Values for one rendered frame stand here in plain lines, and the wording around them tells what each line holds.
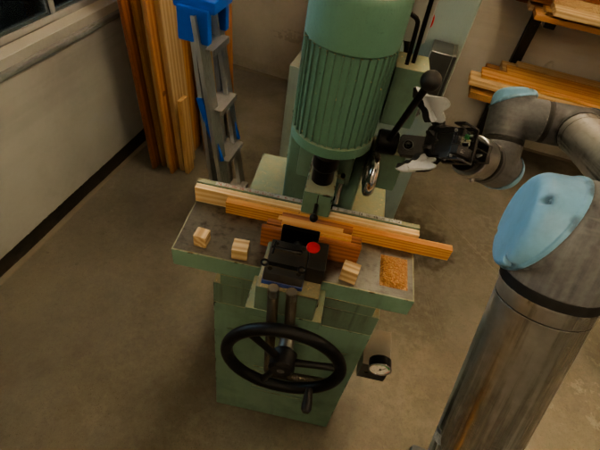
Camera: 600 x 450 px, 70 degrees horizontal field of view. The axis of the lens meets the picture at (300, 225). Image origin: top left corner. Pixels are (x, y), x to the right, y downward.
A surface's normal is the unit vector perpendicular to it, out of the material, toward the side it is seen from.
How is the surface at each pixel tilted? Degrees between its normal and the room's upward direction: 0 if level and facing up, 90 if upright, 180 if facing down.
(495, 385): 76
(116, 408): 0
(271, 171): 0
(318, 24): 90
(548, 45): 90
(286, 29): 90
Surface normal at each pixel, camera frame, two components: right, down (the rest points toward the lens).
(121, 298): 0.12, -0.69
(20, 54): 0.94, 0.31
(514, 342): -0.73, 0.20
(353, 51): -0.11, 0.71
